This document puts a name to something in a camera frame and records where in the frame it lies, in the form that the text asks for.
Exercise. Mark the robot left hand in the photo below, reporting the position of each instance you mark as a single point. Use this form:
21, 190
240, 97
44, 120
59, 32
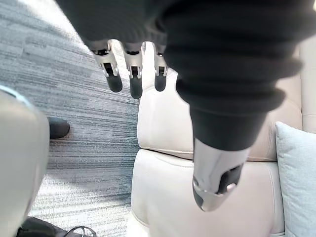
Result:
222, 61

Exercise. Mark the beige leather sofa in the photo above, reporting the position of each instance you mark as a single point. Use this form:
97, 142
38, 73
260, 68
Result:
165, 177

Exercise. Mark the light blue cushion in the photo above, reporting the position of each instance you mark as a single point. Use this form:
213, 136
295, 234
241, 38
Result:
297, 177

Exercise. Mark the robot dark foot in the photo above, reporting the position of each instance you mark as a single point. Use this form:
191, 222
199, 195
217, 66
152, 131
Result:
58, 127

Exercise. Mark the robot silver leg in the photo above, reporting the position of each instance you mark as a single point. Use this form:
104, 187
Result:
21, 158

